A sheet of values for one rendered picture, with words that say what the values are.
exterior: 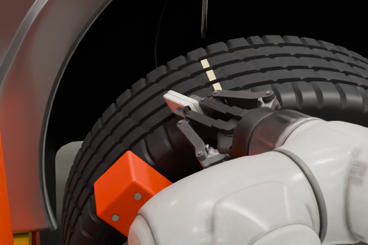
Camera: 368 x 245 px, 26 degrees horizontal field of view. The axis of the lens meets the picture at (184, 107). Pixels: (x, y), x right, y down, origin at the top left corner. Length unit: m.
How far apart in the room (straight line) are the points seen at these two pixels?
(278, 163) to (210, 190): 0.08
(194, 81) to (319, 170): 0.44
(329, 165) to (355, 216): 0.05
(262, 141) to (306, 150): 0.11
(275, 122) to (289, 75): 0.27
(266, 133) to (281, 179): 0.14
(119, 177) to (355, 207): 0.36
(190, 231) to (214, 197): 0.04
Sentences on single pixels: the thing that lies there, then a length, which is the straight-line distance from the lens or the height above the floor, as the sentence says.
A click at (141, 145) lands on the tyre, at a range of 1.09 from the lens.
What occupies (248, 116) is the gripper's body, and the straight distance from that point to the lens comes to 0.90.
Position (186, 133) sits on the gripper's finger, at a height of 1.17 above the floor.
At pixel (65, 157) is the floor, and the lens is 3.23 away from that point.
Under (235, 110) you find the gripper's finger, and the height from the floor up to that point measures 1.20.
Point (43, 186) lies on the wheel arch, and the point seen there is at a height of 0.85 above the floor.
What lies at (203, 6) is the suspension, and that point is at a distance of 1.65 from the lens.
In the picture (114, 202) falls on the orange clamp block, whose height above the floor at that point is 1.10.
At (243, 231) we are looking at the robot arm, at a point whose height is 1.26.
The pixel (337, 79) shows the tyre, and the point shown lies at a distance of 1.13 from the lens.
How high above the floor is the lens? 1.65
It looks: 27 degrees down
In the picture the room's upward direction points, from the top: straight up
